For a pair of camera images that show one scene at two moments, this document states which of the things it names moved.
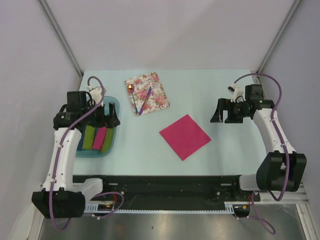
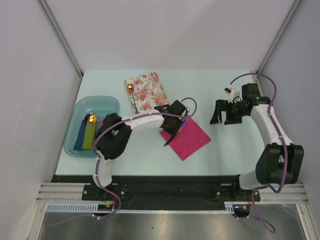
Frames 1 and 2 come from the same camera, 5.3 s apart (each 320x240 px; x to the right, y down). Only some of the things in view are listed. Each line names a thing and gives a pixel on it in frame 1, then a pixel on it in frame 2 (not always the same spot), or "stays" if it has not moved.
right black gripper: x=218 y=116 stays
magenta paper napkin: x=185 y=137 stays
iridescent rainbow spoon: x=131 y=88 stays
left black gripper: x=106 y=121 → x=173 y=131
